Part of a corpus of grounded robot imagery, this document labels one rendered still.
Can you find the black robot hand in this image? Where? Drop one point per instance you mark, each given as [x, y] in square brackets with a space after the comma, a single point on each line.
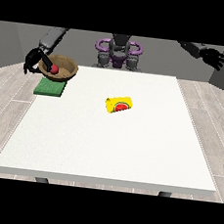
[33, 59]
[212, 58]

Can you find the brown wooden bowl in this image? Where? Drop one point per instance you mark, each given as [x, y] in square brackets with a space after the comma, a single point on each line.
[59, 68]

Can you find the small red ball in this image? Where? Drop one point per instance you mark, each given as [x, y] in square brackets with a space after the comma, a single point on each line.
[54, 69]

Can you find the green square pad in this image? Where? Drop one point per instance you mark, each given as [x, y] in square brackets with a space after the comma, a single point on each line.
[49, 87]

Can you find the yellow cup with melon print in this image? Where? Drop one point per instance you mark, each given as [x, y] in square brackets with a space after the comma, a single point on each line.
[119, 105]

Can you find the grey robot trunk purple rings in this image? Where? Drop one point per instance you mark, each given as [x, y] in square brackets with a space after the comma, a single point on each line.
[118, 54]

